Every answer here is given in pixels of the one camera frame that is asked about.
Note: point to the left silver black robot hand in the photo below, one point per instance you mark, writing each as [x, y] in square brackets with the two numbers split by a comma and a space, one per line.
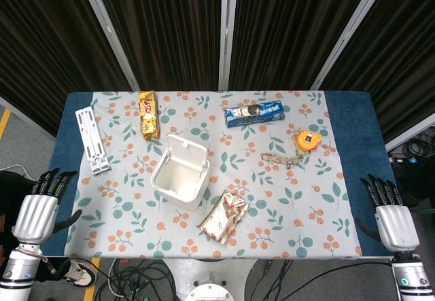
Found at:
[35, 212]

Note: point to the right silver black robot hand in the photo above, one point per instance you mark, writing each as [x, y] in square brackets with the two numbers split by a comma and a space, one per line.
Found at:
[396, 221]

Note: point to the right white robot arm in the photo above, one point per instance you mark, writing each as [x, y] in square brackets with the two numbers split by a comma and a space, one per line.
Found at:
[409, 277]

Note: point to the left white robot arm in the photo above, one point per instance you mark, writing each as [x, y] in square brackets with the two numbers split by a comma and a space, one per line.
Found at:
[17, 272]

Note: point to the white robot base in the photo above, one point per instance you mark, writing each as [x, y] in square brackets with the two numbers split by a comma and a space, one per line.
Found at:
[209, 280]

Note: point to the white open-lid container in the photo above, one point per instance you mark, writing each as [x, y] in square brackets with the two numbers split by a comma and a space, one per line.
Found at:
[180, 173]

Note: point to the floral tablecloth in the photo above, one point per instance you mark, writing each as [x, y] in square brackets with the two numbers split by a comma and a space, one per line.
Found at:
[210, 178]

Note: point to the white folding laptop stand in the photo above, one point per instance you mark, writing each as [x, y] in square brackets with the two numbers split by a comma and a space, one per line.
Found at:
[91, 140]

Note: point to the blue felt table cover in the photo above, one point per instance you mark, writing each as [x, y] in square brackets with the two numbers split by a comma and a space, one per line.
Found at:
[360, 134]

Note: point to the orange tape measure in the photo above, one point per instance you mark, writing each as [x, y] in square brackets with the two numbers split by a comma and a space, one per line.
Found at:
[306, 140]

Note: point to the gold snack bar wrapper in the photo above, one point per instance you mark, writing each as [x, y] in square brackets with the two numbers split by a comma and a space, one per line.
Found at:
[148, 115]

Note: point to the blue cookie package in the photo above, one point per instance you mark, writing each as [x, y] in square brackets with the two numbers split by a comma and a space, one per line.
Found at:
[254, 113]

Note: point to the dark folding screen panels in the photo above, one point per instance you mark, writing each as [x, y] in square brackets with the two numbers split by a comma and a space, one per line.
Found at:
[217, 32]

